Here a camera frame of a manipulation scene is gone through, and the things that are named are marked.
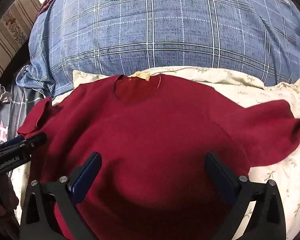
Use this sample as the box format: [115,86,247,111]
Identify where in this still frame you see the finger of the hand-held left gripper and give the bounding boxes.
[19,133,48,152]
[0,135,25,151]

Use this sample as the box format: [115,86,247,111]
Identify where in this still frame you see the dark red sweater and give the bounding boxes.
[17,74,300,240]

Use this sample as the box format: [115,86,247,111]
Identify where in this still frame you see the cream leaf-print pillow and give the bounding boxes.
[9,66,300,238]

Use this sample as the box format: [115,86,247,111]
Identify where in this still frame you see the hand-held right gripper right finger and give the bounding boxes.
[205,152,287,240]

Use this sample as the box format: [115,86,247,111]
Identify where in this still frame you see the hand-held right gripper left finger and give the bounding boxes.
[19,152,102,240]

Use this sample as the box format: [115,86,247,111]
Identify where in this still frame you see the grey printed bedsheet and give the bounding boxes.
[0,65,52,153]

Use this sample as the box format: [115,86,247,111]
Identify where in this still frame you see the blue plaid quilt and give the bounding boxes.
[16,0,300,98]

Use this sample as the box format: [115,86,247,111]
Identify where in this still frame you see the person's left hand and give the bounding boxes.
[0,174,19,230]

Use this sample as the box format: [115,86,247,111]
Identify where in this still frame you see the beige striped floral cushion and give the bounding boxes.
[0,0,42,88]

